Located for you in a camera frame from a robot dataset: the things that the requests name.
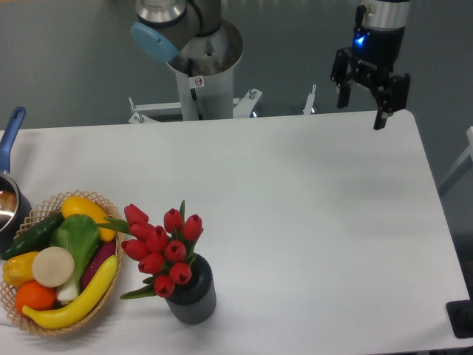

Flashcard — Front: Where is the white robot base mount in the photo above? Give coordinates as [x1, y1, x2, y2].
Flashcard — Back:
[127, 55, 318, 124]

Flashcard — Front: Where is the white frame at right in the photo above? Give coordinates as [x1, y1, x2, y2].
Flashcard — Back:
[438, 126, 472, 197]

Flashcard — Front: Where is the purple eggplant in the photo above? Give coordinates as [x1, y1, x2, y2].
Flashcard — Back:
[81, 242, 115, 290]

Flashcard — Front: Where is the yellow bell pepper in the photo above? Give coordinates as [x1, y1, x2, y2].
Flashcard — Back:
[2, 251, 39, 288]

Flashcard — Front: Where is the orange fruit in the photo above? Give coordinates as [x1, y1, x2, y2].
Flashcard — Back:
[15, 281, 56, 314]

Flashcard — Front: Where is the green bok choy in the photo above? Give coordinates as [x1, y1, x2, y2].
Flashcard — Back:
[50, 223, 99, 305]

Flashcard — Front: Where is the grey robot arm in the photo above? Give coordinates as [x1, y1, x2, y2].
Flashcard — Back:
[131, 1, 410, 130]

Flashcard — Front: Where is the blue handled saucepan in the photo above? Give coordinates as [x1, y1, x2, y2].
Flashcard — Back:
[1, 106, 31, 253]

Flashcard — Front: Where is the dark grey ribbed vase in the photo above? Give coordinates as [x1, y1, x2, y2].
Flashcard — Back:
[166, 254, 217, 325]

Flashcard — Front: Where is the woven wicker basket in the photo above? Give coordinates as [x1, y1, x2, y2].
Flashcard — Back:
[1, 190, 124, 337]

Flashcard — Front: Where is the green cucumber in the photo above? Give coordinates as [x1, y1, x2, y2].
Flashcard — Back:
[1, 213, 64, 260]

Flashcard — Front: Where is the yellow lemon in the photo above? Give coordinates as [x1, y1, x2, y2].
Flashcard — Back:
[57, 196, 116, 245]

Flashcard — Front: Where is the red tulip bouquet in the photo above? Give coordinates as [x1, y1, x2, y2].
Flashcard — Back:
[98, 201, 203, 300]

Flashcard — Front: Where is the yellow banana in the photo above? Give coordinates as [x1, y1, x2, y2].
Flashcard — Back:
[22, 255, 118, 330]

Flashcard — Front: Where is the black clamp at table edge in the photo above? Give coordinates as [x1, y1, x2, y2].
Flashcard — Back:
[446, 300, 472, 339]

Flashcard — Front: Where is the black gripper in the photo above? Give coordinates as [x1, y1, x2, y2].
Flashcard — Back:
[330, 1, 411, 130]

